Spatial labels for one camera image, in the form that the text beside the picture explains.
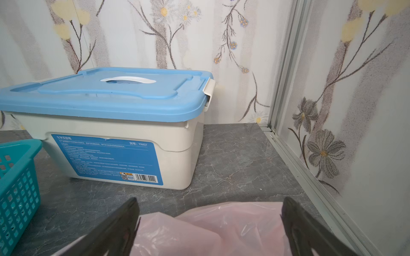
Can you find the white storage box blue lid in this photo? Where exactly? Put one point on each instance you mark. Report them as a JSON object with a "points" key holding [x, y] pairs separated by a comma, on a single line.
{"points": [[133, 126]]}

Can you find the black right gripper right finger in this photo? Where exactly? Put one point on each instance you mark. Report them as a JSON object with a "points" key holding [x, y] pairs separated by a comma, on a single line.
{"points": [[307, 236]]}

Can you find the teal plastic basket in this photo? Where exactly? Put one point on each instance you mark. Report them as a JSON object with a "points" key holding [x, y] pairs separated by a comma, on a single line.
{"points": [[20, 194]]}

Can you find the pink plastic bag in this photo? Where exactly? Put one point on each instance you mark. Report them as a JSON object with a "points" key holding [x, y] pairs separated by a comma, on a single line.
{"points": [[225, 229]]}

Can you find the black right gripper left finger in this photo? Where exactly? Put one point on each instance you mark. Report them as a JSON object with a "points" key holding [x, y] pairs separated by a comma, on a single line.
{"points": [[113, 237]]}

